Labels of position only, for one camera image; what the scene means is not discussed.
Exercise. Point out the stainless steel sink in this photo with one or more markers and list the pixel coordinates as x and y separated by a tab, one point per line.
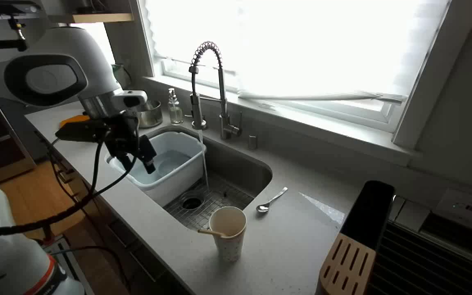
229	179

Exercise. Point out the clear soap bottle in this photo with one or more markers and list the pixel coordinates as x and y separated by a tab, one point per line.
174	109

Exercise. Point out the orange sponge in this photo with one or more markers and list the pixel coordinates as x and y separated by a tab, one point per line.
75	118

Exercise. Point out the paper cup with stick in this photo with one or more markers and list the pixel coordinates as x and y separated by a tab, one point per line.
226	225

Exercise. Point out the wooden knife block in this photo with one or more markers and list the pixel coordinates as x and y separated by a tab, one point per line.
347	266

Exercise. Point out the black dish rack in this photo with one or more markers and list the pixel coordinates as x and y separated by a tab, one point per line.
408	264

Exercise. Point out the silver spoon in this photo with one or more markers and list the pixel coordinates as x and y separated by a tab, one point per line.
262	209

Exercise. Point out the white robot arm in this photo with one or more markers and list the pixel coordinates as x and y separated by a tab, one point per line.
62	64

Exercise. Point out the white wall outlet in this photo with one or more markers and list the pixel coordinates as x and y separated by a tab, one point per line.
455	205

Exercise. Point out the metal canister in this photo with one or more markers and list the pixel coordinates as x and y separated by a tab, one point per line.
151	115

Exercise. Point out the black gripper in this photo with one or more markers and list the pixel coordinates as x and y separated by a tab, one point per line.
118	136

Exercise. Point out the white plastic dish tub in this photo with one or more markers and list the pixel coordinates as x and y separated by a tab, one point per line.
177	166

